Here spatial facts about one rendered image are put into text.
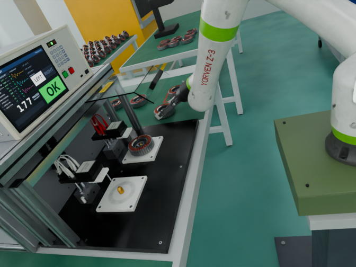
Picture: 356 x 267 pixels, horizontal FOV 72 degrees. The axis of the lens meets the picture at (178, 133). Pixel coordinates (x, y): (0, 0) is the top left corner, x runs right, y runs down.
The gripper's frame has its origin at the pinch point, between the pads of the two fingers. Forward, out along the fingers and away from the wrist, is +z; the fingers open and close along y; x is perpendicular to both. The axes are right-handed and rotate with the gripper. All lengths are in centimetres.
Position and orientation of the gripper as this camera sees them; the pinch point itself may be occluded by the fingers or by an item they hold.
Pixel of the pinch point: (164, 109)
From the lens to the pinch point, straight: 132.9
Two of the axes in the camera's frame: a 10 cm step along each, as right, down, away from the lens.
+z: -5.7, 3.5, 7.5
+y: 4.7, -6.1, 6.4
